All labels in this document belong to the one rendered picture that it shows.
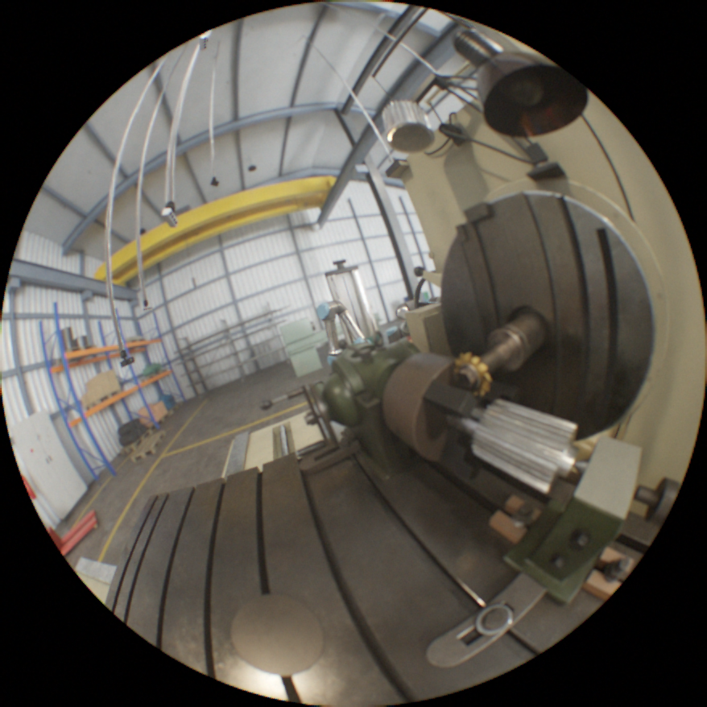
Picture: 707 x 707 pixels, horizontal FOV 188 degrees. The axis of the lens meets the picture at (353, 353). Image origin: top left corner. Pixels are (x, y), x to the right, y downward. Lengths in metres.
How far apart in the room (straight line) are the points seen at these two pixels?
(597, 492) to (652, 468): 0.48
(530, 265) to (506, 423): 0.29
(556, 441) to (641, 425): 0.42
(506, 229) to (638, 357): 0.34
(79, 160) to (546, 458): 8.10
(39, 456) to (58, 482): 0.66
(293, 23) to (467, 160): 6.98
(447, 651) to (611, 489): 0.28
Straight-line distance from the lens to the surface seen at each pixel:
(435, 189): 0.75
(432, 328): 0.77
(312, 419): 0.57
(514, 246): 0.47
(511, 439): 0.29
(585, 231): 0.45
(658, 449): 0.72
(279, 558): 0.56
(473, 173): 0.67
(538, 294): 0.46
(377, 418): 0.46
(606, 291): 0.45
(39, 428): 6.48
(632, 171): 0.58
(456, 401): 0.28
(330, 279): 2.01
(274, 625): 0.51
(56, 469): 6.46
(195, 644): 0.63
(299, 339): 5.87
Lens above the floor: 1.43
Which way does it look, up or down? 13 degrees down
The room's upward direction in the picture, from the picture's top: 18 degrees counter-clockwise
